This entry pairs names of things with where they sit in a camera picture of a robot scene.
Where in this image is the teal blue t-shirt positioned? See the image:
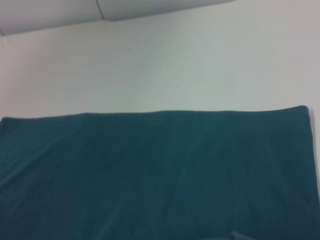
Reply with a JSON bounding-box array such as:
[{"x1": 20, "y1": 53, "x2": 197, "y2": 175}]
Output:
[{"x1": 0, "y1": 104, "x2": 320, "y2": 240}]

